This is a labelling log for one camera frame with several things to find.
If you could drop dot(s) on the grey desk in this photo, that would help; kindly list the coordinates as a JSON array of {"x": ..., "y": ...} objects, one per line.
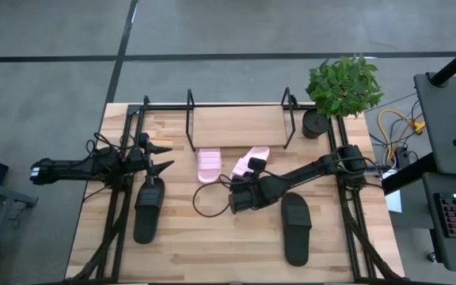
[{"x": 445, "y": 130}]

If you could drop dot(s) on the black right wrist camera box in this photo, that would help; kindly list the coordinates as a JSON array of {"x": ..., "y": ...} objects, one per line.
[{"x": 257, "y": 163}]

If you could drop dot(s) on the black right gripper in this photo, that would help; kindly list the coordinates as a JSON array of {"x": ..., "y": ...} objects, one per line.
[{"x": 240, "y": 200}]

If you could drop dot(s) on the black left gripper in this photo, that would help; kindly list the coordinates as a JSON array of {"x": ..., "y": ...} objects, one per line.
[{"x": 137, "y": 160}]

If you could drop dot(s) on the black diagonal pole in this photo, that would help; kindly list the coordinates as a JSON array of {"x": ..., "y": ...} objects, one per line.
[{"x": 453, "y": 63}]

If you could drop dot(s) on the pink slide sandal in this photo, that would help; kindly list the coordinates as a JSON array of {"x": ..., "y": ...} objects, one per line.
[
  {"x": 257, "y": 152},
  {"x": 209, "y": 166}
]

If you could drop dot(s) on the black table frame rails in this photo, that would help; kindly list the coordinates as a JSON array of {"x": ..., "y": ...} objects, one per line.
[{"x": 164, "y": 106}]

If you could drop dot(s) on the dark desk with keyboard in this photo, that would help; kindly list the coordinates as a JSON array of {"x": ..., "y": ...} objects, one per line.
[{"x": 434, "y": 245}]

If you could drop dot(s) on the black slide sandal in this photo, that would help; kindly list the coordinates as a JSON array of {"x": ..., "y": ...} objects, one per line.
[
  {"x": 296, "y": 237},
  {"x": 148, "y": 221}
]

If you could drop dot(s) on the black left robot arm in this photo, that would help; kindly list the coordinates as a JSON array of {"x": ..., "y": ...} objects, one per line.
[{"x": 73, "y": 168}]

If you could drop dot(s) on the white paper sheet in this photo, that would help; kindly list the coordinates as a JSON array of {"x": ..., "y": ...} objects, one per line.
[{"x": 393, "y": 202}]

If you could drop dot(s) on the black power strip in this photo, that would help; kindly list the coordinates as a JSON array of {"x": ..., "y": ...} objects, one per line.
[{"x": 402, "y": 156}]

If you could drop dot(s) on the green potted plant black pot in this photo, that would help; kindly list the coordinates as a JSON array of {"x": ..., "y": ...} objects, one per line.
[{"x": 343, "y": 87}]

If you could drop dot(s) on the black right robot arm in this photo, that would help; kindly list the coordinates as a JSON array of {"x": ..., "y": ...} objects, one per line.
[{"x": 303, "y": 172}]

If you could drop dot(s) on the wooden shelf black metal frame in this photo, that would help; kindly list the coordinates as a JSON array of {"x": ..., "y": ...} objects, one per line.
[{"x": 238, "y": 126}]

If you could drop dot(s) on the black desk crossbeam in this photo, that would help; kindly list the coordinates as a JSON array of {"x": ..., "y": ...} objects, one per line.
[{"x": 408, "y": 174}]

